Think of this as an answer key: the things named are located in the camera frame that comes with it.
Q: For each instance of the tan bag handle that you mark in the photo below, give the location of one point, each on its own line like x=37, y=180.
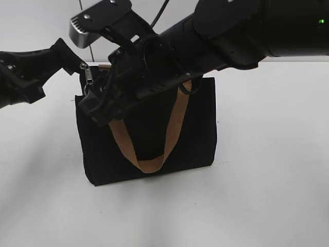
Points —
x=104, y=67
x=146, y=137

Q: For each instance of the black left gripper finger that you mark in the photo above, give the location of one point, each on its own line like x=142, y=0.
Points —
x=68, y=60

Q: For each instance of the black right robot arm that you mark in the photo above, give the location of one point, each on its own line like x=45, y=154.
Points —
x=216, y=36

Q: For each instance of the tan front bag handle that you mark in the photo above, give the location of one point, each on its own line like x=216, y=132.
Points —
x=146, y=137

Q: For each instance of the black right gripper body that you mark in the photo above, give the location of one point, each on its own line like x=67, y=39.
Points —
x=155, y=64

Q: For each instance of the silver zipper pull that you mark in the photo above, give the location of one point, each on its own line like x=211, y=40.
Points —
x=88, y=77

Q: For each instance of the black canvas tote bag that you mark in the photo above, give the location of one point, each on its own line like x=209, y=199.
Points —
x=196, y=146

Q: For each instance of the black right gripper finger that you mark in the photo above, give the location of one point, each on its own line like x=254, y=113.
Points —
x=93, y=104

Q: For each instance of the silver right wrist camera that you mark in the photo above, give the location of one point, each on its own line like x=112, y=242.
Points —
x=103, y=19

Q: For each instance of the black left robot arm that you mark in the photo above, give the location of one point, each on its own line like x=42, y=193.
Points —
x=23, y=74

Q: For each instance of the tan rear bag handle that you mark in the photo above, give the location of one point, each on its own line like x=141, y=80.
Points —
x=104, y=67

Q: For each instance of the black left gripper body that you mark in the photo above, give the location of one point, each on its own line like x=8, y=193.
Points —
x=34, y=69

